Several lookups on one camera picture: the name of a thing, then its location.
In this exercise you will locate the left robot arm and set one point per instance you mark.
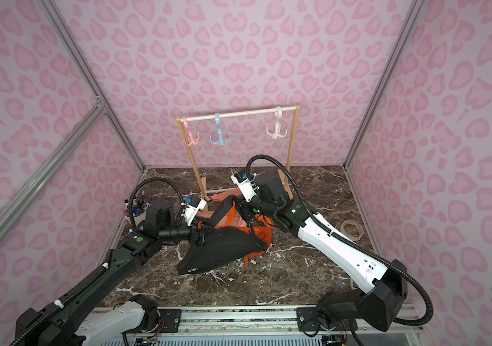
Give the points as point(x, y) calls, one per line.
point(66, 321)

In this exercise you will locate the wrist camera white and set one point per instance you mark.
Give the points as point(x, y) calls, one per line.
point(245, 184)
point(192, 207)

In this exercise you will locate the aluminium diagonal profile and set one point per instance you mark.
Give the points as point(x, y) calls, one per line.
point(25, 197)

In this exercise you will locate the aluminium corner profile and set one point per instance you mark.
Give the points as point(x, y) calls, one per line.
point(415, 13)
point(63, 32)

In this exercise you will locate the white hook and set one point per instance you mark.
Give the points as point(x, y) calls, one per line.
point(277, 133)

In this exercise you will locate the aluminium corner profile left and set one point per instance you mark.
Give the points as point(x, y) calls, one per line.
point(63, 32)

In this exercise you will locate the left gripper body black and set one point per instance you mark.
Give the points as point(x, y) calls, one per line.
point(200, 233)

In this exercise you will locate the pink hook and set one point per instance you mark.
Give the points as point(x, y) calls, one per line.
point(190, 138)

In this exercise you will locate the pink fanny pack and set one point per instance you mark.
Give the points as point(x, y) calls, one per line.
point(223, 201)

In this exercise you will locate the black fanny pack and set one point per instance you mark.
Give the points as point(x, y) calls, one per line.
point(191, 263)

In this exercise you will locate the pink pen cup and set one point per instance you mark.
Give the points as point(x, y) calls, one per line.
point(138, 210)

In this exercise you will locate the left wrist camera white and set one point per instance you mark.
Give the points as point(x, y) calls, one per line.
point(192, 207)

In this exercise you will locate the blue hook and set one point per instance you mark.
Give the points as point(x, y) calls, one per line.
point(221, 139)

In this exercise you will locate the orange fanny pack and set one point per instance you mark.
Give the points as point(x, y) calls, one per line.
point(232, 238)

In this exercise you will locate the aluminium corner profile right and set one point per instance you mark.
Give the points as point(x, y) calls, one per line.
point(415, 13)

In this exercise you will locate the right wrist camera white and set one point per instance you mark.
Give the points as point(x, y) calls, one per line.
point(245, 184)

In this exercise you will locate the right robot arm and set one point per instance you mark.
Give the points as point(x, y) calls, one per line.
point(380, 291)

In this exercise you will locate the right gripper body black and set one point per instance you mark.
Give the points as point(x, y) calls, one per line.
point(244, 207)

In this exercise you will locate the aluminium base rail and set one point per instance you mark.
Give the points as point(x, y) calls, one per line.
point(234, 325)

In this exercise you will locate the wooden clothes rack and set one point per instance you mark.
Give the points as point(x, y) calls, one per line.
point(291, 135)

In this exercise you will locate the roll of tape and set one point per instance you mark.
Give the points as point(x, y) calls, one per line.
point(352, 230)

